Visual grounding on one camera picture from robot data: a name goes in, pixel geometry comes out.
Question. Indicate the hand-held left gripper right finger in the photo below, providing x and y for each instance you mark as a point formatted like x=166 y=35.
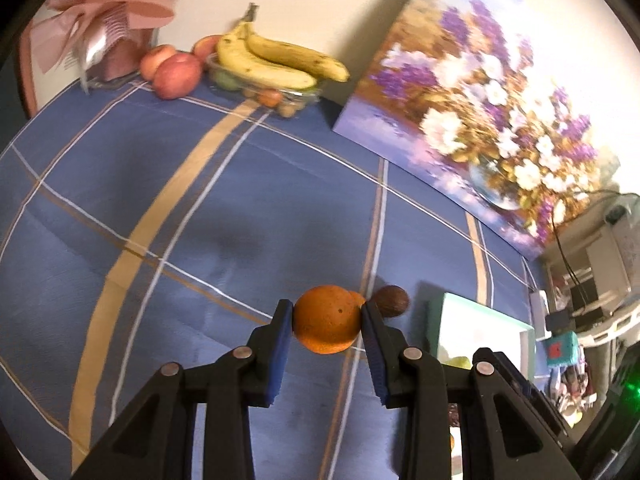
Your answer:
x=375 y=355

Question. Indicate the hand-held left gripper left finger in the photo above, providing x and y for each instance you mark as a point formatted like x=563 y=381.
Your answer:
x=277 y=355

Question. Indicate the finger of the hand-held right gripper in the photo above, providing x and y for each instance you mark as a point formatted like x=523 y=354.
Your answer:
x=542 y=407

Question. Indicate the orange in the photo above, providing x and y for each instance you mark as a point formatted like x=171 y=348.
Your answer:
x=452 y=442
x=325 y=320
x=358 y=298

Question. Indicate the green round fruit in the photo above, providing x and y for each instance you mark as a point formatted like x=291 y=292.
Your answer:
x=457 y=361

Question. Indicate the white tray with teal rim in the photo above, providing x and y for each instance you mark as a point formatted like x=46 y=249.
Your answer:
x=475 y=320

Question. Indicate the dark brown passion fruit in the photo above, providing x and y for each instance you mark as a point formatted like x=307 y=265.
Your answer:
x=391 y=301

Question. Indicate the teal box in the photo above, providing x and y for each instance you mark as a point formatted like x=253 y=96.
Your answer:
x=562 y=350

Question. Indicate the black charger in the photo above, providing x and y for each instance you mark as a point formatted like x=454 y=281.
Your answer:
x=557 y=321

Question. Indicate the white power strip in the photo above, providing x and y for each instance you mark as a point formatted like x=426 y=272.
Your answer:
x=538 y=310

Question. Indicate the cluttered white side shelf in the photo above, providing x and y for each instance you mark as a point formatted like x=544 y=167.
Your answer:
x=605 y=265

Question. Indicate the blue plaid tablecloth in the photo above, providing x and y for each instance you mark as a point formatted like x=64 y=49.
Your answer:
x=300 y=200

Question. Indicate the pile of small jujubes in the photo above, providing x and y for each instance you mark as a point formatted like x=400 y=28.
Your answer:
x=272 y=97

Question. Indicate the clear plastic container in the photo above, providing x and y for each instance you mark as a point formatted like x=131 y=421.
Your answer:
x=300 y=97

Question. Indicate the flower painting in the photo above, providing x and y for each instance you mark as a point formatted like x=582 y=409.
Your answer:
x=475 y=110

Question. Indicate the yellow banana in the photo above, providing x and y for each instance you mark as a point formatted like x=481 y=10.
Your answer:
x=260 y=70
x=300 y=57

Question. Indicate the red apple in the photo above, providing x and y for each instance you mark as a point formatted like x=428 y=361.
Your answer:
x=206 y=46
x=155 y=60
x=177 y=77

